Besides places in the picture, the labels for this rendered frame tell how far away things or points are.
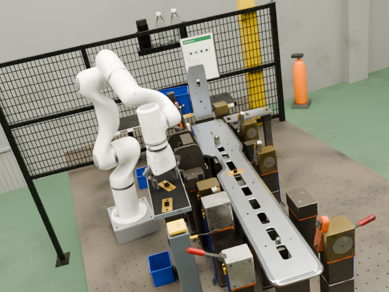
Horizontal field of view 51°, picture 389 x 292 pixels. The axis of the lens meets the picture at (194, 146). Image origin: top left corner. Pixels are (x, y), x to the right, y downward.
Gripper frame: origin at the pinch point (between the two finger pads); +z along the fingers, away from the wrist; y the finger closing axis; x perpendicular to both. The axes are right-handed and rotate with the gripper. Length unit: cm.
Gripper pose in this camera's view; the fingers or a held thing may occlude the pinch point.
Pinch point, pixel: (165, 181)
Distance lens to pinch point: 159.5
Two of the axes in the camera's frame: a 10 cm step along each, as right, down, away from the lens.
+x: -5.9, -2.7, 7.6
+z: 1.8, 8.8, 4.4
